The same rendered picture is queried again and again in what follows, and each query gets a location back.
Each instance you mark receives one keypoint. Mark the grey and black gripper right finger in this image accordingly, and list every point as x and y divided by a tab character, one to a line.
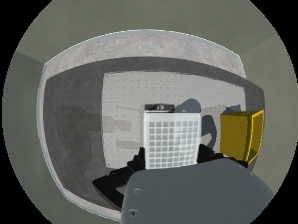
206	154

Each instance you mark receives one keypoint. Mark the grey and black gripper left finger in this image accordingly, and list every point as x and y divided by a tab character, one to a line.
105	186

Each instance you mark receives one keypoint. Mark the light grey perforated base plate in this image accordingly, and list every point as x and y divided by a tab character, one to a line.
124	95

